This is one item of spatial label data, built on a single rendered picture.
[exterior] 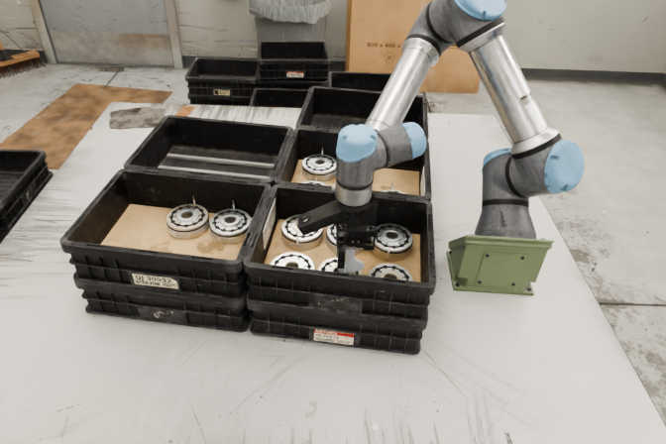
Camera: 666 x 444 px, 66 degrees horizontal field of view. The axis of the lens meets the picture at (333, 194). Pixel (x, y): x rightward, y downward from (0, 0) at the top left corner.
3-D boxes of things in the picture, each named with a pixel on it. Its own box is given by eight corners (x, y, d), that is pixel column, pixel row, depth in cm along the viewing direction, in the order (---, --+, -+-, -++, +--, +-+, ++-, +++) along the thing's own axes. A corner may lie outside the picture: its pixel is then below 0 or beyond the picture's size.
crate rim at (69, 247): (273, 190, 131) (272, 182, 129) (241, 274, 107) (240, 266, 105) (122, 174, 134) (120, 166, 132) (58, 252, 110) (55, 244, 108)
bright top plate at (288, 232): (277, 238, 124) (277, 237, 123) (286, 213, 132) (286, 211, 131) (318, 244, 122) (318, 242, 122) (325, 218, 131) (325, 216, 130)
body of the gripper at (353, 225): (374, 253, 110) (379, 209, 103) (333, 252, 110) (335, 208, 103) (371, 230, 116) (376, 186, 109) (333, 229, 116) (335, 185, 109)
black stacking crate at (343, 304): (245, 304, 112) (242, 267, 106) (275, 220, 136) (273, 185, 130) (427, 327, 109) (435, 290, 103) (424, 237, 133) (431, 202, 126)
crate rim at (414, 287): (241, 274, 107) (240, 266, 105) (273, 190, 131) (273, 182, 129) (434, 297, 104) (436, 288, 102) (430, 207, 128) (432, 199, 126)
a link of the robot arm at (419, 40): (411, 8, 134) (327, 161, 118) (437, -13, 124) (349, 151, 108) (443, 36, 137) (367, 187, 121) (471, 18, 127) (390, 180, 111)
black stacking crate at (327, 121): (421, 127, 181) (425, 97, 175) (422, 172, 158) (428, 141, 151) (310, 116, 184) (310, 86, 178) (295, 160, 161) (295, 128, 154)
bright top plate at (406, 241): (368, 248, 122) (368, 246, 122) (375, 222, 130) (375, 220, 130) (409, 256, 121) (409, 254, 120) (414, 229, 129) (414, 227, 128)
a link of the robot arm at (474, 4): (547, 184, 132) (451, -10, 126) (599, 175, 118) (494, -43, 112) (518, 207, 126) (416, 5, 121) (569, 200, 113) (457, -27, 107)
